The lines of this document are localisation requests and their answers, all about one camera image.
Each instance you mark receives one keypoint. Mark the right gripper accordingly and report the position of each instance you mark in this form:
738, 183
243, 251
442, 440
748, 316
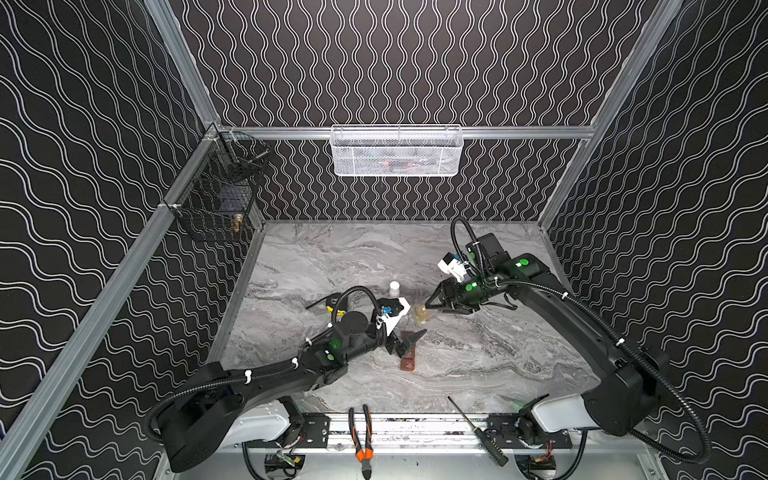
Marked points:
450, 293

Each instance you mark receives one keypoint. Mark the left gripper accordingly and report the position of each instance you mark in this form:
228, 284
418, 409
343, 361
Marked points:
390, 335

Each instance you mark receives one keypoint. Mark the brown pill organizer box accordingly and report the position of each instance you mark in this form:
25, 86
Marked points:
407, 363

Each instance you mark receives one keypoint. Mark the small amber glass vial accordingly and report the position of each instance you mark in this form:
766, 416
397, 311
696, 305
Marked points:
421, 314

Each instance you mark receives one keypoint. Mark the white pill bottle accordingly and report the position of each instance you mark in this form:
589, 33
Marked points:
394, 289

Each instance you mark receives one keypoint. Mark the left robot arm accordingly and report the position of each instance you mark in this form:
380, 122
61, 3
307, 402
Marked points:
192, 422

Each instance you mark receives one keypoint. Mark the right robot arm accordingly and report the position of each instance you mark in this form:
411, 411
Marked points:
632, 379

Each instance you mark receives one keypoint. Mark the yellow black tape measure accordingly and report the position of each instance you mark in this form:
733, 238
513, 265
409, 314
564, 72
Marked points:
330, 302

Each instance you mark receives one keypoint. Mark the black screwdriver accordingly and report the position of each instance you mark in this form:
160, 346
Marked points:
485, 440

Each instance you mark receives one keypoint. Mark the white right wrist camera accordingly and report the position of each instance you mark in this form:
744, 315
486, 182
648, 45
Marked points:
454, 265

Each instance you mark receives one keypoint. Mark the orange handled pliers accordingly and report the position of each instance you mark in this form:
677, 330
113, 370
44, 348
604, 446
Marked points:
364, 451

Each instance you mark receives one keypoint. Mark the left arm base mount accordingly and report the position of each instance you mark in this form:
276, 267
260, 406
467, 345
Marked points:
312, 432

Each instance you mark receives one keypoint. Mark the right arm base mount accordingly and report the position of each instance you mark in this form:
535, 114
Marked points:
514, 431

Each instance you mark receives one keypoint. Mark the white wire mesh basket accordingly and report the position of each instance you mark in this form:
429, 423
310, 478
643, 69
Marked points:
396, 150

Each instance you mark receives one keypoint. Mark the black wire basket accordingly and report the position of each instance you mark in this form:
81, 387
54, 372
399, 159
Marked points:
217, 204

